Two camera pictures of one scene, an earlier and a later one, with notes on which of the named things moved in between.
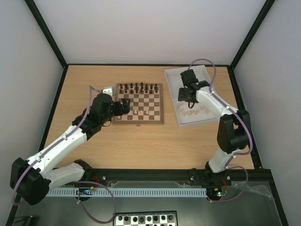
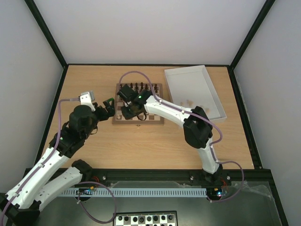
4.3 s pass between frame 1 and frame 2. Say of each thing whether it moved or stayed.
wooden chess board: stayed
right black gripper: moved
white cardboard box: stayed
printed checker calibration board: stayed
